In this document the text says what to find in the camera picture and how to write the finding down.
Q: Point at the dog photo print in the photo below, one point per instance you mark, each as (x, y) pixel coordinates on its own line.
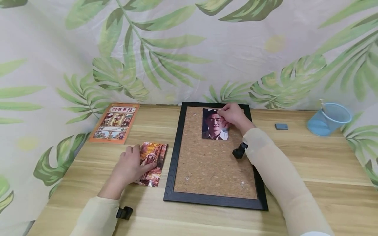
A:
(158, 154)

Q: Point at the portrait photo print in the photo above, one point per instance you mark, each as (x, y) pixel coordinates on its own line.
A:
(213, 126)

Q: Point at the person's right forearm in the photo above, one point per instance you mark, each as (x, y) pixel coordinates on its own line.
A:
(280, 177)

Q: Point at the person's right thumb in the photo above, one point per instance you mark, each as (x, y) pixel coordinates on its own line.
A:
(226, 124)

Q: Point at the person's left hand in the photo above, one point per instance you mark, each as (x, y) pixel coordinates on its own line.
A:
(127, 168)

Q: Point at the person's left forearm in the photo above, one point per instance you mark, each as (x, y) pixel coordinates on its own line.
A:
(96, 216)

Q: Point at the person's right hand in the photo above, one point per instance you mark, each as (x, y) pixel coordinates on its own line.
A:
(237, 118)

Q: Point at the orange picture book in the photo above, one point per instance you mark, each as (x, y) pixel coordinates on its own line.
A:
(115, 123)

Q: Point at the person's left thumb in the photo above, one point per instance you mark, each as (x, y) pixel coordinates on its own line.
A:
(148, 168)

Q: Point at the person's left fingers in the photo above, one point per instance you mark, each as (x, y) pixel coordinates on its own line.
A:
(132, 151)

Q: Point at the person's right fingers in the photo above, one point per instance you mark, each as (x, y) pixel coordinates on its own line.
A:
(226, 109)

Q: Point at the black wrist band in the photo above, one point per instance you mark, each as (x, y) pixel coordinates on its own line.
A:
(125, 213)
(239, 150)

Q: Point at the black framed cork board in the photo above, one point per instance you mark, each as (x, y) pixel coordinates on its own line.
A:
(209, 164)

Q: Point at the blue mesh cup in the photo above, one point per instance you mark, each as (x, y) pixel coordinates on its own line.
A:
(329, 119)

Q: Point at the small grey block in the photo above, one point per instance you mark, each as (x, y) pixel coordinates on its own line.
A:
(281, 126)

